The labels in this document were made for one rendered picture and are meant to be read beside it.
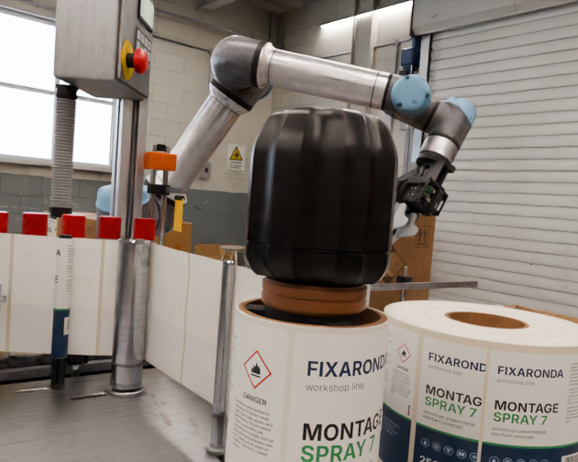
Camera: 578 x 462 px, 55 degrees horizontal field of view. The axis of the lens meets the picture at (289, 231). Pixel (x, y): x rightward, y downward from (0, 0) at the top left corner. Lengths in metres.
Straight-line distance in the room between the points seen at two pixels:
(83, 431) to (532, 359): 0.43
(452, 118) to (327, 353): 1.03
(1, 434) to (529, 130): 5.01
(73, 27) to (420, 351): 0.68
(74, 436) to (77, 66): 0.53
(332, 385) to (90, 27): 0.73
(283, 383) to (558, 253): 4.90
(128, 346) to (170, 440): 0.15
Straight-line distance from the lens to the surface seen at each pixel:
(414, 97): 1.13
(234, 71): 1.22
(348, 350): 0.28
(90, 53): 0.91
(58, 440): 0.62
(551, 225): 5.16
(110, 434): 0.62
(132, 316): 0.70
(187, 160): 1.36
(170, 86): 7.13
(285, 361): 0.28
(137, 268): 0.69
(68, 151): 0.96
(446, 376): 0.51
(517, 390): 0.51
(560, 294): 5.15
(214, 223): 7.41
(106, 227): 0.87
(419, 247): 1.52
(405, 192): 1.21
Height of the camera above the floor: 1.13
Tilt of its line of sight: 3 degrees down
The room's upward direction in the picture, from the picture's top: 4 degrees clockwise
